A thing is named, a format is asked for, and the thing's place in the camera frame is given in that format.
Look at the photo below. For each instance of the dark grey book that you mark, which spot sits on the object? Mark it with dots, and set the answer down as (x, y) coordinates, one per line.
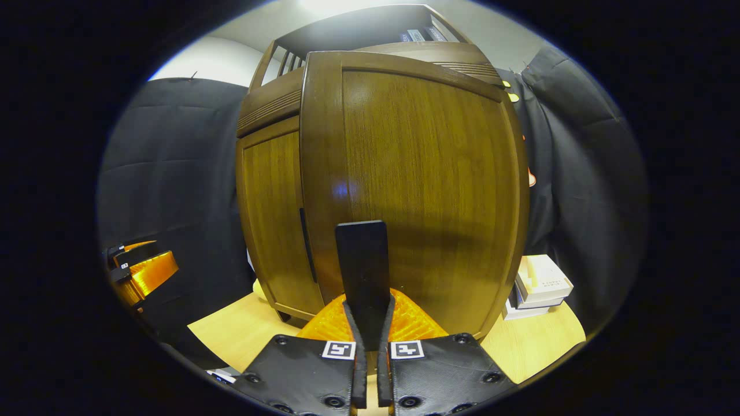
(435, 33)

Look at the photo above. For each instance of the wooden double-door shoe cabinet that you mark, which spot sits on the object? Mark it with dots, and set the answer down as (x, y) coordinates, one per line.
(272, 104)

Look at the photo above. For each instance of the pale green book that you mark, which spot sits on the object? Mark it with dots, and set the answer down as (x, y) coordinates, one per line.
(416, 34)

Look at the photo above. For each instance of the black backdrop cloth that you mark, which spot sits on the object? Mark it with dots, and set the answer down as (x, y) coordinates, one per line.
(173, 173)

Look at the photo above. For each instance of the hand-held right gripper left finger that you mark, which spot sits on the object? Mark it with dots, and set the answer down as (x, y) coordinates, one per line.
(358, 370)

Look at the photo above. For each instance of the wooden shoe cabinet door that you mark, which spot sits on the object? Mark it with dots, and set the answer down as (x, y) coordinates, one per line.
(428, 173)
(272, 219)

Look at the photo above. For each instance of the flat white box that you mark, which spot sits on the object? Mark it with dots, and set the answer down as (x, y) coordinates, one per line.
(523, 312)

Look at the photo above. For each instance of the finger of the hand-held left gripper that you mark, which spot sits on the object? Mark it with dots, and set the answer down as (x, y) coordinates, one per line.
(150, 274)
(124, 250)

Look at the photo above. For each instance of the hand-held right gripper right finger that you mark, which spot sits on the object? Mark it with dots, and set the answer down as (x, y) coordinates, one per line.
(384, 375)

